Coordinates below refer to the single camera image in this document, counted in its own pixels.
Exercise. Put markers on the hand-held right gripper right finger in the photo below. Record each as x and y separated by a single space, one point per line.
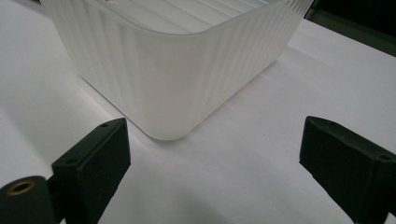
348 161

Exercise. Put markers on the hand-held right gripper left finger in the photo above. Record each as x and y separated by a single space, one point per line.
93 168

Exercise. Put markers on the white ribbed plastic bin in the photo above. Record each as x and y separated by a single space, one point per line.
174 71

